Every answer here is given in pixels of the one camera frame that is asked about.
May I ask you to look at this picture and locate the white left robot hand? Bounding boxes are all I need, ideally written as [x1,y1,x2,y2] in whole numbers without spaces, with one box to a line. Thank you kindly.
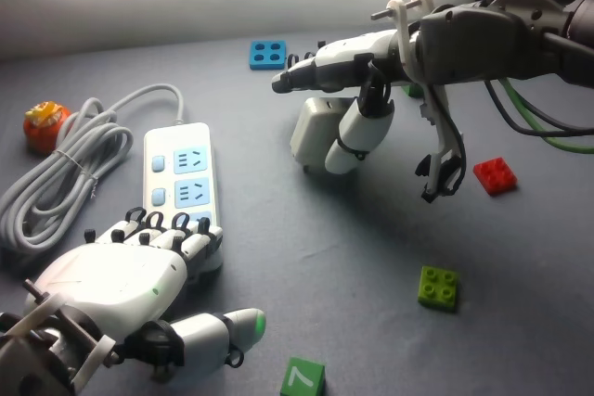
[22,206,269,383]

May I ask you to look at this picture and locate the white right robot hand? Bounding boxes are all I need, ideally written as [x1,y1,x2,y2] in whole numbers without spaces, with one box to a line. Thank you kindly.
[270,29,405,176]

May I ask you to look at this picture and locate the white charger block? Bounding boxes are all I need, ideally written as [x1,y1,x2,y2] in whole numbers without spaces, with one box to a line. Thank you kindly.
[291,95,358,176]

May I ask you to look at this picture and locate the white power strip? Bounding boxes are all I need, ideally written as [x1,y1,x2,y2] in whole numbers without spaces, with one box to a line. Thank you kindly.
[142,121,225,284]

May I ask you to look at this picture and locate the blue four-hole foam block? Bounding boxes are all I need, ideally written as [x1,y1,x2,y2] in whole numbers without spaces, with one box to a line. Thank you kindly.
[249,39,289,71]

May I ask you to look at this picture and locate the grey table cloth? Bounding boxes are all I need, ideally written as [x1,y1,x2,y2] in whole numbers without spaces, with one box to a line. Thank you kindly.
[0,36,594,396]

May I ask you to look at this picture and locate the red toy brick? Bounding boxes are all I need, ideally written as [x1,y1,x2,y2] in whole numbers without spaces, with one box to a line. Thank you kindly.
[472,156,519,197]

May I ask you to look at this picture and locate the green number seven cube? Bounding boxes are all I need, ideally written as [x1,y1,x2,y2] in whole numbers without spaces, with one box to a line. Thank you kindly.
[279,356,327,396]

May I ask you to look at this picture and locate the lime green toy brick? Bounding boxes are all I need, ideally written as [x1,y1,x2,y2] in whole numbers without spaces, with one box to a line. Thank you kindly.
[417,264,461,313]

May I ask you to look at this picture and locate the black cable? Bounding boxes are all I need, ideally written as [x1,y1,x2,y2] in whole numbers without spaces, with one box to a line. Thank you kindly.
[484,79,594,136]

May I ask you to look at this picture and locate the green cable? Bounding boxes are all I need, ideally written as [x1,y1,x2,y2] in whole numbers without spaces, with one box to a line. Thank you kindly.
[503,78,594,155]

